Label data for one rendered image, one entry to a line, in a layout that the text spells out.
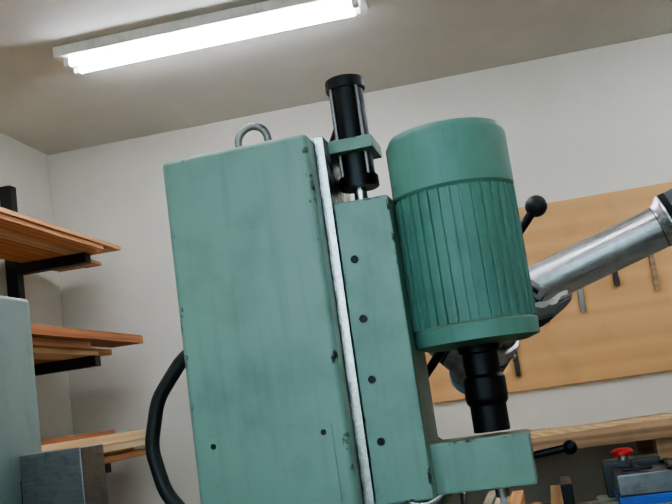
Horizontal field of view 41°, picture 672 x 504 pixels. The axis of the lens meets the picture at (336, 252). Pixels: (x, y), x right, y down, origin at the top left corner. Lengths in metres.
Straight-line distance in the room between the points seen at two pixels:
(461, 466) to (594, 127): 3.59
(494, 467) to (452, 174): 0.40
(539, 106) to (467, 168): 3.51
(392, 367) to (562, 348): 3.33
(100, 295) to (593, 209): 2.63
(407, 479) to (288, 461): 0.16
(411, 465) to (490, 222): 0.34
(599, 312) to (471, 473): 3.33
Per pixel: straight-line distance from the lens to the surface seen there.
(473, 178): 1.24
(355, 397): 1.24
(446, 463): 1.27
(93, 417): 5.03
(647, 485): 1.27
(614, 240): 1.85
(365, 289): 1.25
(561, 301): 1.52
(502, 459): 1.26
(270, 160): 1.27
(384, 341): 1.24
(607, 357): 4.55
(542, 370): 4.53
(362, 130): 1.34
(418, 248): 1.25
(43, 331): 3.77
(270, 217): 1.25
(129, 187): 5.06
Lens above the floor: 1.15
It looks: 9 degrees up
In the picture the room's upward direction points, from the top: 8 degrees counter-clockwise
